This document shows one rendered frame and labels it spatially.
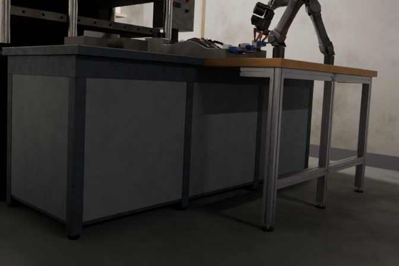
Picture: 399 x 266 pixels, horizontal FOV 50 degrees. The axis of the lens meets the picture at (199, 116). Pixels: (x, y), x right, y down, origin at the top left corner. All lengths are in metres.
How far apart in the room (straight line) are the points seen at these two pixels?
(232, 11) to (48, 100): 3.23
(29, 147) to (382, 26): 3.04
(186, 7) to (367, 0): 1.63
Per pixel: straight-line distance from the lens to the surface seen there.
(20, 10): 2.61
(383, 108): 4.02
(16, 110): 2.26
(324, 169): 2.48
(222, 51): 2.26
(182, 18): 3.42
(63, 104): 1.86
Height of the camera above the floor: 0.68
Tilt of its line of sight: 5 degrees down
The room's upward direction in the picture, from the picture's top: 3 degrees clockwise
